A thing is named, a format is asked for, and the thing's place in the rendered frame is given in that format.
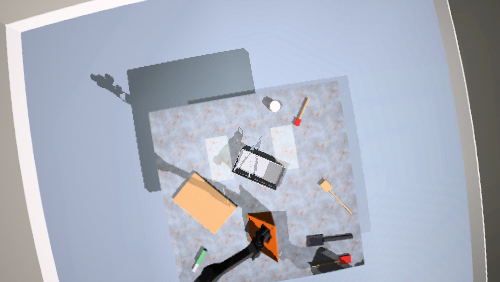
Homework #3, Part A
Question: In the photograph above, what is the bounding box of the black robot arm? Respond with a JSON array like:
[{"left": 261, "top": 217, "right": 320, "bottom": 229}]
[{"left": 193, "top": 226, "right": 271, "bottom": 282}]

